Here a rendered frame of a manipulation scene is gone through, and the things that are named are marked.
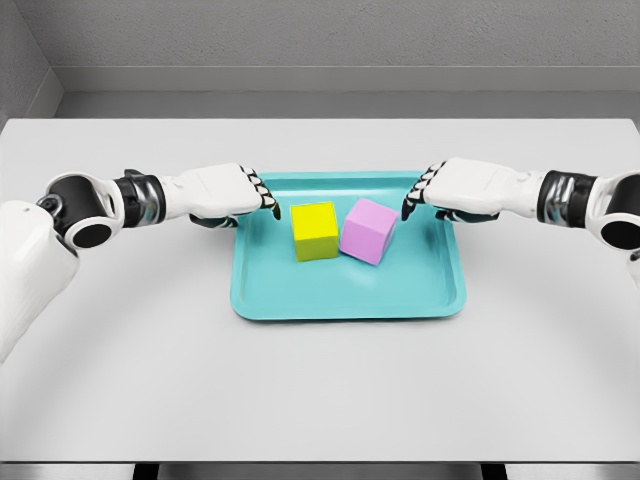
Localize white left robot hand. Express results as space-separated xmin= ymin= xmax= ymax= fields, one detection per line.
xmin=181 ymin=162 xmax=282 ymax=230

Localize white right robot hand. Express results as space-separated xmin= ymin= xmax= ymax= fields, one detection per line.
xmin=400 ymin=157 xmax=527 ymax=224

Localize yellow cube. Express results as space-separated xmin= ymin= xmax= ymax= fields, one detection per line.
xmin=290 ymin=201 xmax=340 ymax=263

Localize pink cube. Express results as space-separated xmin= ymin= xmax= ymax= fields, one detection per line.
xmin=339 ymin=197 xmax=400 ymax=267

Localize teal rectangular tray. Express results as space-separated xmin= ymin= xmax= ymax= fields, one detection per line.
xmin=229 ymin=171 xmax=468 ymax=321

